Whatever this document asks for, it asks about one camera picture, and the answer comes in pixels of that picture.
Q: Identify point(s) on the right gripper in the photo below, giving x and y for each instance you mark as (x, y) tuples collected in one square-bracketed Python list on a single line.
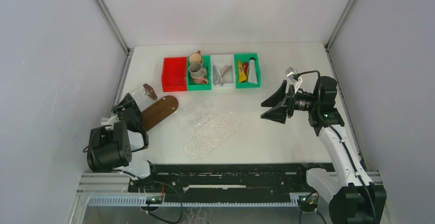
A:
[(278, 113)]

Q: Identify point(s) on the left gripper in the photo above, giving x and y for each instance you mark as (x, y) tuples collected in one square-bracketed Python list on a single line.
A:
[(126, 102)]

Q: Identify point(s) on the clear holder with wooden ends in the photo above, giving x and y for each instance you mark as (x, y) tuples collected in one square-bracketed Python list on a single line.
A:
[(144, 95)]

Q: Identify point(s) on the clear acrylic holder box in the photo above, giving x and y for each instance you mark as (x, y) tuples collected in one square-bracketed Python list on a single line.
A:
[(199, 114)]

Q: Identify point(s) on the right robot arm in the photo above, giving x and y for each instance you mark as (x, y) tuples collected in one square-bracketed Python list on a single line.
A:
[(352, 197)]

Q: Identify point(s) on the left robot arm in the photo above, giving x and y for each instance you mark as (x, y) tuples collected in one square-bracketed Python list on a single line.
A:
[(112, 146)]

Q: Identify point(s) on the brown wooden oval tray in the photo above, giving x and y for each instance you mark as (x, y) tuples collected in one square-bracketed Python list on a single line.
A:
[(159, 111)]

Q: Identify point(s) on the white toothpaste tube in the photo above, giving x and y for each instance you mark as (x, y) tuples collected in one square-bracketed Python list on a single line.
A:
[(252, 75)]

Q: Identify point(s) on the yellow toothpaste tube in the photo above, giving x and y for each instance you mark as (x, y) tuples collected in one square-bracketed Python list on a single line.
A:
[(241, 75)]

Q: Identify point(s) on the red toothpaste tube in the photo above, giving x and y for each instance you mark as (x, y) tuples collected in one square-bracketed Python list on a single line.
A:
[(245, 67)]

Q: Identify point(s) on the green bin with toothpaste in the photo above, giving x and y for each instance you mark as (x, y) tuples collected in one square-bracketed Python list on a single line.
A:
[(245, 57)]

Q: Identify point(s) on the pink toothbrush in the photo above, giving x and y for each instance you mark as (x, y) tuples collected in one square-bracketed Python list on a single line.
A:
[(221, 74)]

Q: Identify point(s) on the clear textured oval tray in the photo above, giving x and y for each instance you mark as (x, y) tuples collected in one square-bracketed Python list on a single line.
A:
[(211, 135)]

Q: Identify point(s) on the red plastic bin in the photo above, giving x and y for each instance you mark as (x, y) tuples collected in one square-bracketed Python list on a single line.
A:
[(173, 78)]

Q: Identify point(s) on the white translucent bin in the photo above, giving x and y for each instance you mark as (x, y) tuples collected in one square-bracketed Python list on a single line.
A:
[(221, 60)]

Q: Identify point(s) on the green bin with cups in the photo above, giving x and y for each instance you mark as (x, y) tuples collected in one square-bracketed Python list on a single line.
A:
[(191, 85)]

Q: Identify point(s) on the grey ceramic mug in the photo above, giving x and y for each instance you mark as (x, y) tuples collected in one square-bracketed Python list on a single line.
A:
[(197, 70)]

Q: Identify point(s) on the left circuit board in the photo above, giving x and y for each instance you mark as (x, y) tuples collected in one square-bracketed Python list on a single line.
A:
[(154, 200)]

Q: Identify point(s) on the circuit board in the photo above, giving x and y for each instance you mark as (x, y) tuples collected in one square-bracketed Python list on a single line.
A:
[(154, 200), (309, 204)]

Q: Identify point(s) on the right circuit board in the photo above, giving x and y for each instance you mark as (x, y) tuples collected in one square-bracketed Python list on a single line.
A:
[(309, 204)]

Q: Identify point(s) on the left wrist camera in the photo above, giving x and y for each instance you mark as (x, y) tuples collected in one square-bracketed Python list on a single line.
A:
[(109, 122)]

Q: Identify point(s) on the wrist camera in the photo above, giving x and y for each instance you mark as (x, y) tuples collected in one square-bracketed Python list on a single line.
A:
[(294, 78), (109, 122)]

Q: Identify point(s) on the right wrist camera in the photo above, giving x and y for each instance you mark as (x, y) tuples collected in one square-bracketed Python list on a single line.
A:
[(294, 78)]

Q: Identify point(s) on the beige cup orange handle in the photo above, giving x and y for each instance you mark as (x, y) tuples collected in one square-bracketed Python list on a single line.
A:
[(195, 57)]

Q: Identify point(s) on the black front rail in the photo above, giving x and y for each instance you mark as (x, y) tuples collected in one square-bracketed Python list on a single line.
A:
[(228, 183)]

